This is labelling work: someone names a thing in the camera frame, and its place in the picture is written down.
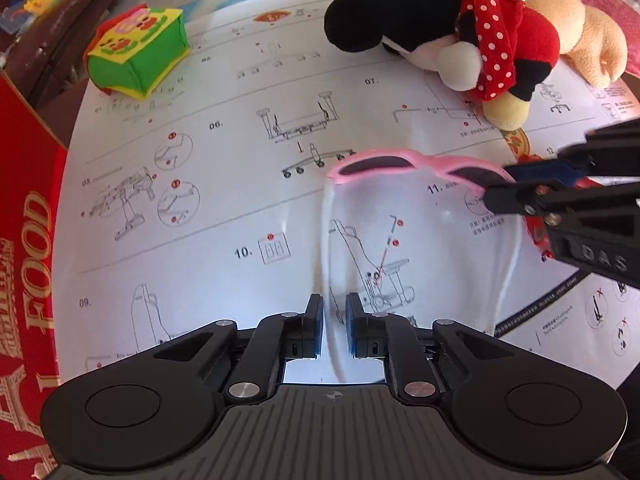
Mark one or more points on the green fabric house toy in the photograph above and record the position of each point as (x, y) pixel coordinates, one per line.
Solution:
(135, 65)

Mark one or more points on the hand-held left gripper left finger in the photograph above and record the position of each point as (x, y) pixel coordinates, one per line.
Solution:
(315, 325)

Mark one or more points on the red cardboard box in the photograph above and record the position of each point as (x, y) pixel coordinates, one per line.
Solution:
(25, 260)

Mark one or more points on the tan bear plush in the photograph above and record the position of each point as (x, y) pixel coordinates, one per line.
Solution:
(590, 35)

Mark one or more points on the white instruction sheet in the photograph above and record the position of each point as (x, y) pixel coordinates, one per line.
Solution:
(225, 185)

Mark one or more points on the dark red leather sofa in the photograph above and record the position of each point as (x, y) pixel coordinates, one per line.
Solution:
(45, 50)

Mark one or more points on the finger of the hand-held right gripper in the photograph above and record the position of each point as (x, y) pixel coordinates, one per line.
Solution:
(540, 172)
(505, 197)

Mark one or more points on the mouse plush in red dress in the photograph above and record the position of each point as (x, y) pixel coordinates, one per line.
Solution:
(400, 10)

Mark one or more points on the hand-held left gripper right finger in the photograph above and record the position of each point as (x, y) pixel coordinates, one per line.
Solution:
(352, 330)

